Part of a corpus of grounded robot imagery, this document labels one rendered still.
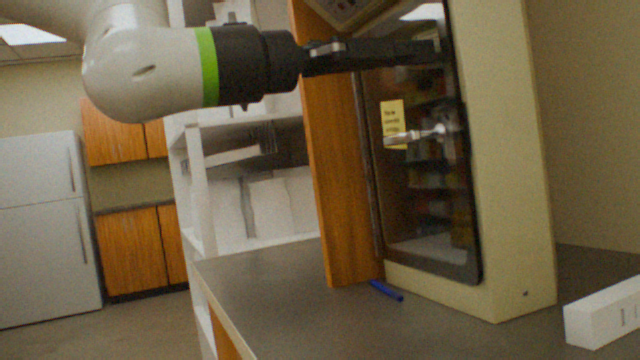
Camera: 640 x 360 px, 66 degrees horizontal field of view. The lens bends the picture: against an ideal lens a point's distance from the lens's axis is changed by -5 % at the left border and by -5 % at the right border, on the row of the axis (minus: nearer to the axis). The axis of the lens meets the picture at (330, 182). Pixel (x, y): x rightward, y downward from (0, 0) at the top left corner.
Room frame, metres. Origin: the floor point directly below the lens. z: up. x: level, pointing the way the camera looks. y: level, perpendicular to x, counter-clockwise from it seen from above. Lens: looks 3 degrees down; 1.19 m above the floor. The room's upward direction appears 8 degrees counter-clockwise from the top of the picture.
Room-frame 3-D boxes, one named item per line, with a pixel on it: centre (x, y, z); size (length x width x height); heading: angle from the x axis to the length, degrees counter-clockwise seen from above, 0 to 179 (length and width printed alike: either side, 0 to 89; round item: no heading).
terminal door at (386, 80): (0.80, -0.13, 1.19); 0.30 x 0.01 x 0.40; 20
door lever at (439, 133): (0.73, -0.12, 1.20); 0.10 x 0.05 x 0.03; 20
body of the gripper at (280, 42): (0.63, 0.02, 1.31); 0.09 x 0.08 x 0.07; 110
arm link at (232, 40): (0.60, 0.09, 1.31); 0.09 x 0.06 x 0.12; 20
